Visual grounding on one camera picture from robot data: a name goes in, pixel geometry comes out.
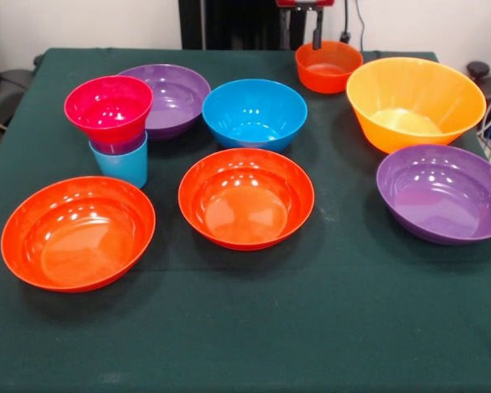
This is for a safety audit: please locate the large yellow-orange bowl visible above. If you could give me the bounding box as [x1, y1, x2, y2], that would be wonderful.
[345, 56, 488, 155]

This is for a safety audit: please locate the pink plastic bowl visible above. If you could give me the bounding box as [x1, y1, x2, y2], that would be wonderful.
[63, 75, 155, 144]

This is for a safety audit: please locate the blue plastic cup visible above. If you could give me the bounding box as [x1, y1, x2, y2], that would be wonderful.
[88, 130, 149, 189]

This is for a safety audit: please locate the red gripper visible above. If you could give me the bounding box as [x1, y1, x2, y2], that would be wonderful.
[275, 0, 335, 51]

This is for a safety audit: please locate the small deep orange bowl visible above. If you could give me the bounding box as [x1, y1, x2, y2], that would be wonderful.
[295, 39, 364, 95]

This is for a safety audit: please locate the purple plastic cup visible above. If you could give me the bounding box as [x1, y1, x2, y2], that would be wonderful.
[90, 130, 147, 156]

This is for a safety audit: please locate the dark green tablecloth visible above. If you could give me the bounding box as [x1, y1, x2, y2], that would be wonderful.
[0, 47, 491, 393]

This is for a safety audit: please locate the blue plastic bowl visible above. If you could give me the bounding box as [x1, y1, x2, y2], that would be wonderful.
[201, 79, 309, 153]

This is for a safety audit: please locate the wide red-orange bowl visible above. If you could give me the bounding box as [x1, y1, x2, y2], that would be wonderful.
[0, 175, 156, 294]
[178, 147, 315, 251]

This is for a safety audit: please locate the purple plastic bowl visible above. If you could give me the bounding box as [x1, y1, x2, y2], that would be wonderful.
[376, 143, 491, 246]
[117, 63, 212, 142]

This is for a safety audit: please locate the thin black cable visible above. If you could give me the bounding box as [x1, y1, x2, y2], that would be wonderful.
[354, 0, 367, 52]

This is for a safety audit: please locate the black cable with plug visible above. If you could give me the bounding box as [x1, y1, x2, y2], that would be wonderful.
[338, 0, 352, 44]

